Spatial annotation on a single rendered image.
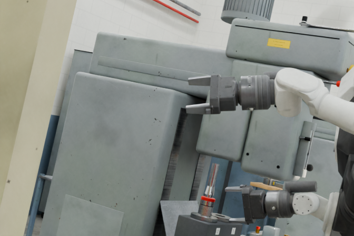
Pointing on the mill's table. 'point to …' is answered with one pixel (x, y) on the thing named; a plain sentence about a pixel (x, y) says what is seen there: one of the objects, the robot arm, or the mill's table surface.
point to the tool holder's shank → (212, 180)
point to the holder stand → (206, 225)
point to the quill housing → (273, 143)
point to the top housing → (292, 47)
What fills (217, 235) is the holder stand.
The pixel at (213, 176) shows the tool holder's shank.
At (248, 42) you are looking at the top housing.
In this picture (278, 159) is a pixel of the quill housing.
